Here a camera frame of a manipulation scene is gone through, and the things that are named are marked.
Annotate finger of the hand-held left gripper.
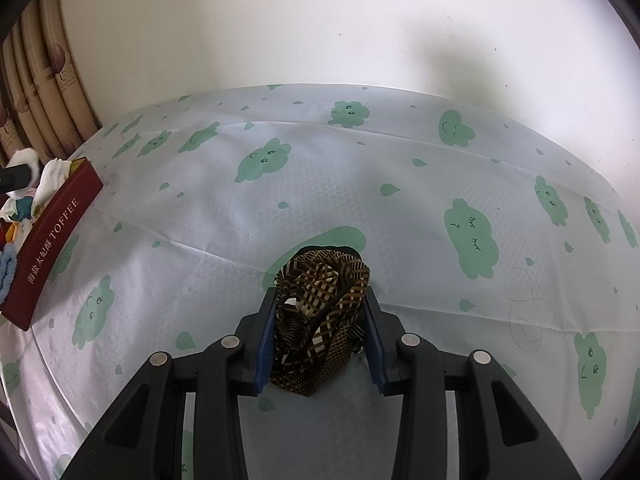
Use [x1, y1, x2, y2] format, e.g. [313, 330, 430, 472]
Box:
[0, 165, 33, 194]

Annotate light blue terry towel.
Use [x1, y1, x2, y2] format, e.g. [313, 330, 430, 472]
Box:
[0, 249, 22, 302]

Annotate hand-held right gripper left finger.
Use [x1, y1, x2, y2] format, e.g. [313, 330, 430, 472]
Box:
[60, 287, 279, 480]

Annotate white sock red trim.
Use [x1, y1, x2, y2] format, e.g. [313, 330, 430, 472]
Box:
[36, 158, 77, 207]

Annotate brown patterned cloth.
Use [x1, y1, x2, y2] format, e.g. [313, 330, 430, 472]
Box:
[269, 248, 372, 398]

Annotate red tin box gold inside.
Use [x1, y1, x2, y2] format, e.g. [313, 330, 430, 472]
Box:
[0, 157, 105, 332]

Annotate beige patterned curtain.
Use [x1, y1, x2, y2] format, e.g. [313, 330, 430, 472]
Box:
[0, 0, 102, 167]

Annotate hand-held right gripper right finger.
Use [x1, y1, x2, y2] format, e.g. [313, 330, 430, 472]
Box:
[366, 289, 583, 480]

